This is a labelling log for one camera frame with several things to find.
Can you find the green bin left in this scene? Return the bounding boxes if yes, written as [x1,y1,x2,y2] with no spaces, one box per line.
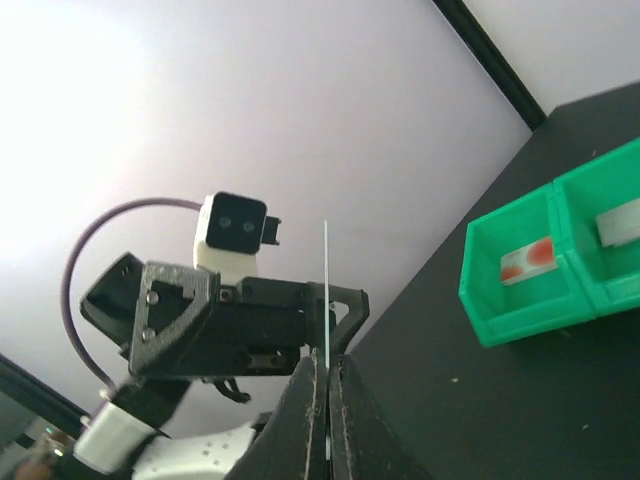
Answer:
[458,184,595,347]

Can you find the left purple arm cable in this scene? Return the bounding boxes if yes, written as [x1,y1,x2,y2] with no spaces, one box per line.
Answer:
[60,197,203,396]

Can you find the white card red marks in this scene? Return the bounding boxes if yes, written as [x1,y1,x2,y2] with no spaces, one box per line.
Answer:
[596,198,639,247]

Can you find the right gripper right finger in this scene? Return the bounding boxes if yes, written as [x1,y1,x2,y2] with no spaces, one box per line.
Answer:
[328,356,432,480]

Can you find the green bin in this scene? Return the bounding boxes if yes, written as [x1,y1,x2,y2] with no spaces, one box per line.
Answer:
[458,184,595,347]
[553,139,639,316]

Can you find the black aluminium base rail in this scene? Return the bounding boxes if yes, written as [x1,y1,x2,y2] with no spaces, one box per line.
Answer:
[1,355,86,439]

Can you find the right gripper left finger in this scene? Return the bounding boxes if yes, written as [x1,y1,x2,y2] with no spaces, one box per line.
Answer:
[225,350,325,480]

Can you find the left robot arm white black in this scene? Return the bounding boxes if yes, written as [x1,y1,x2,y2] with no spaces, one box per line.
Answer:
[5,254,369,479]

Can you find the left frame post black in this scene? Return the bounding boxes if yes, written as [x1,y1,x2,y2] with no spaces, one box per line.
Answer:
[432,0,547,132]

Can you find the card with red circles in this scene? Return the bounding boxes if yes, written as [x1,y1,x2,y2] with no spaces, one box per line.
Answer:
[500,236,558,286]

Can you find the green bin middle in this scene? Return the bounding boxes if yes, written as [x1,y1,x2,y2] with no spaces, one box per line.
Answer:
[553,139,639,316]

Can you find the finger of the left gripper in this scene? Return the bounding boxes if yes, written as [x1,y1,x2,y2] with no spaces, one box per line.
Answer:
[329,285,370,353]
[302,282,326,350]

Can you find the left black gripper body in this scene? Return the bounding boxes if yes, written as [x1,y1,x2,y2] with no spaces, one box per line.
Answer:
[80,254,313,380]

